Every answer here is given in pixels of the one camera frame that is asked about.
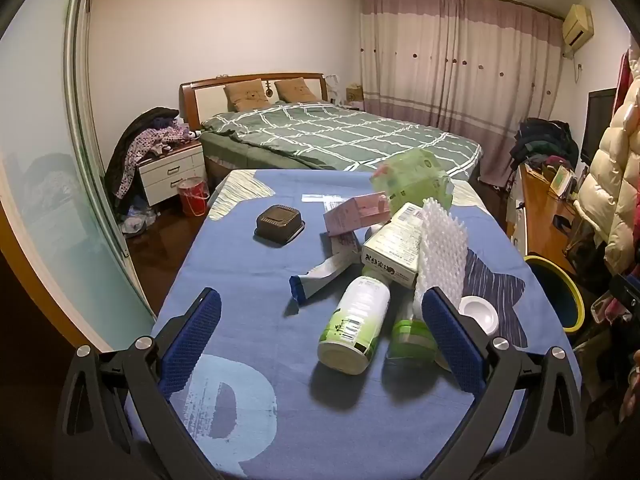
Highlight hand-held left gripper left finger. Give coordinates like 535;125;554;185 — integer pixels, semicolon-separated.
52;287;223;480

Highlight clear green plastic bottle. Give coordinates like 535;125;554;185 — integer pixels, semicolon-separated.
385;310;442;367

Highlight plastic bags on floor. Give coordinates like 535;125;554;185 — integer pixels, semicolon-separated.
120;205;161;237

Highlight yellow-rimmed trash bin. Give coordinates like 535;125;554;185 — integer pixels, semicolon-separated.
524;255;586;333

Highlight cream puffer jacket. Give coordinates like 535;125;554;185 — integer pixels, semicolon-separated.
572;57;640;276

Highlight black television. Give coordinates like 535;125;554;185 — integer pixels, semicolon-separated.
580;88;618;165

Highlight white and blue tube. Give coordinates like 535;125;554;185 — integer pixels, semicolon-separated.
289;232;363;306

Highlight blue printed tablecloth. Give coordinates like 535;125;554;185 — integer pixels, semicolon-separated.
125;169;583;480

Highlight white nightstand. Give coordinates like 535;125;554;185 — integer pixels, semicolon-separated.
138;140;207;207

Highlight glass wardrobe sliding door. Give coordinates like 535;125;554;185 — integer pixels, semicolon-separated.
0;0;161;356

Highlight white round lid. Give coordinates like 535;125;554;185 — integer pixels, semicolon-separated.
457;295;500;337

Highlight brown pillow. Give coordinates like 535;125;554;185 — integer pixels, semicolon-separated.
274;77;321;103
223;79;271;112

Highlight pink and cream curtain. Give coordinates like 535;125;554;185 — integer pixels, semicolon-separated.
359;0;566;188

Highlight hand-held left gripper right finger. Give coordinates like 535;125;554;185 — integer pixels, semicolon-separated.
421;287;586;480

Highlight green checked quilt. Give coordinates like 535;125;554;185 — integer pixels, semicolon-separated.
200;102;483;173

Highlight pink carton box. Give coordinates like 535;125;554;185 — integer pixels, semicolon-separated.
322;194;391;237

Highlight green wet wipes packet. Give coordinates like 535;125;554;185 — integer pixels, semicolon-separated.
370;149;453;213

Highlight brown square plastic box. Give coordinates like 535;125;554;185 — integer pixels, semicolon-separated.
254;204;306;247

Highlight wooden bed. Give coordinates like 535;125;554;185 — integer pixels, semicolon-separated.
179;72;483;183

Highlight beige air conditioner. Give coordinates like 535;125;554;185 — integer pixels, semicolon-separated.
561;4;595;51

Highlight wooden desk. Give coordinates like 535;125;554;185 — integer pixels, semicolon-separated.
506;162;591;276

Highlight red puffer jacket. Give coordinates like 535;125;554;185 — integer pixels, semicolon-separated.
617;50;635;111

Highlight white and green bottle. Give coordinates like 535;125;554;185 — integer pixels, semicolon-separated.
317;275;392;375

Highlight white box with green print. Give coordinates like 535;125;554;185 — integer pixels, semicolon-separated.
361;202;426;288

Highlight white bubbled brush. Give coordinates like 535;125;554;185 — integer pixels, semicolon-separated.
412;198;468;311

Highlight pile of dark clothes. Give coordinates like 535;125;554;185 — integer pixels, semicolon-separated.
509;118;581;171

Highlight red bucket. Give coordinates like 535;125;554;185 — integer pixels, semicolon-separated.
177;177;210;217

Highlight pile of patterned clothes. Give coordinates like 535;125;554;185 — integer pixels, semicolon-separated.
104;106;197;213

